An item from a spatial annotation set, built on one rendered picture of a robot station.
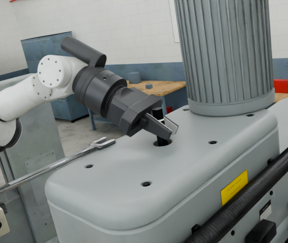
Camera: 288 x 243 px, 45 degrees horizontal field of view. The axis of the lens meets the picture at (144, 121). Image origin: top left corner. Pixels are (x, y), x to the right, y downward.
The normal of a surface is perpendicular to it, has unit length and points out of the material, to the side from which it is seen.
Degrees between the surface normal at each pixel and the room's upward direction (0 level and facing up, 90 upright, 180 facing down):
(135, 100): 30
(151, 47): 90
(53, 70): 76
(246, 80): 90
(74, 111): 90
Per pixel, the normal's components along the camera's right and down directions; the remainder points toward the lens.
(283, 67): -0.69, 0.33
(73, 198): -0.61, -0.43
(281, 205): 0.70, 0.09
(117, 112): -0.51, 0.35
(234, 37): -0.04, 0.31
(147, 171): -0.18, -0.94
